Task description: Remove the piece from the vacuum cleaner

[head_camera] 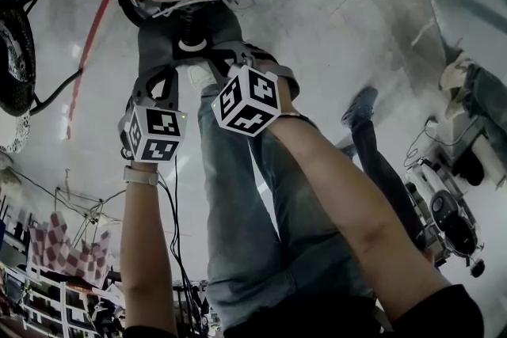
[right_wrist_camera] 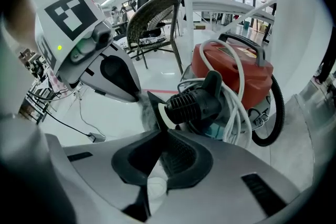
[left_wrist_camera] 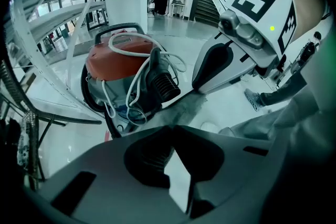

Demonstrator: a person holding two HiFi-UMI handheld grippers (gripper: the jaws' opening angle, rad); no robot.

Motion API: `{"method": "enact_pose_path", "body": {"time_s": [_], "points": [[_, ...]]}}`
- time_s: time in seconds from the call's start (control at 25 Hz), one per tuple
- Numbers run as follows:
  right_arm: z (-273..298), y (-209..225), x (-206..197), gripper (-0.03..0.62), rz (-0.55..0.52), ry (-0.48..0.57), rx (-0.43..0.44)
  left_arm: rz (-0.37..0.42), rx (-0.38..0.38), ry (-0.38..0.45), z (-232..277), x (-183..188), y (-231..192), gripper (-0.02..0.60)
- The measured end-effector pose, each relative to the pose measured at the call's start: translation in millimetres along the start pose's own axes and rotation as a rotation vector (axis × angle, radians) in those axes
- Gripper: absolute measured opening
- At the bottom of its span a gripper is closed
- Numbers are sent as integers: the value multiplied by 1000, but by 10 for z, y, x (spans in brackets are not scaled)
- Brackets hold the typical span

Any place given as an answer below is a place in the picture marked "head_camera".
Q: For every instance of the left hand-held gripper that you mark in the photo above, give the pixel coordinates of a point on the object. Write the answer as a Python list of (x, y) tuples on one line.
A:
[(160, 122)]

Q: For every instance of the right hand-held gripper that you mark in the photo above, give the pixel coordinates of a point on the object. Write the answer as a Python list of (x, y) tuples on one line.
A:
[(253, 91)]

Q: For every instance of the person's left forearm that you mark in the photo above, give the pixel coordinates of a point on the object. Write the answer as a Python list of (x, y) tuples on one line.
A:
[(144, 241)]

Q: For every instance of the person's right forearm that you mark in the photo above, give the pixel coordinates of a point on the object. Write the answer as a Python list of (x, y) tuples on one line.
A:
[(336, 202)]

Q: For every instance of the person's white shoe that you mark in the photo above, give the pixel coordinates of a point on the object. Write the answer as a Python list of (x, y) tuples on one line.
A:
[(200, 75)]

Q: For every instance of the pale wrist band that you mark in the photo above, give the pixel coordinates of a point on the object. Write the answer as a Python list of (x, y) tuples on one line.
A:
[(138, 175)]

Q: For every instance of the person's blue jeans legs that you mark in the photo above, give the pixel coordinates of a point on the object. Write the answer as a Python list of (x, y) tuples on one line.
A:
[(245, 229)]

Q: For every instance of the woven arched chair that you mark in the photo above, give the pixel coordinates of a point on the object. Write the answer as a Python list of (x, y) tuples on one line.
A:
[(24, 51)]

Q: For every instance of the red white checkered cloth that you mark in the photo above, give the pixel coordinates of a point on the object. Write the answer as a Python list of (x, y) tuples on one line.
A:
[(59, 253)]

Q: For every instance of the white wheeled machine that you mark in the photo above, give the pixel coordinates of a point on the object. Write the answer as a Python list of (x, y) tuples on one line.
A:
[(425, 178)]

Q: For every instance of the beige patterned cloth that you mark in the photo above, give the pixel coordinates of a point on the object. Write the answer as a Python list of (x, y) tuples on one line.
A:
[(455, 79)]

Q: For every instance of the cluttered storage shelf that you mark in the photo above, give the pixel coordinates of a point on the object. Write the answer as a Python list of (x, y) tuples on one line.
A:
[(63, 301)]

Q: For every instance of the dark teal bundle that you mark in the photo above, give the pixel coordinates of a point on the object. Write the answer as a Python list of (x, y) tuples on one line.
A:
[(487, 91)]

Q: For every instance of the white roll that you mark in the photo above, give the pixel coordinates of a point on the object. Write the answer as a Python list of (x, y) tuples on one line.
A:
[(491, 158)]

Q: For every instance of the person's black shirt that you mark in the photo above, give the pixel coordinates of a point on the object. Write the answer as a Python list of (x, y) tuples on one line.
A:
[(435, 312)]

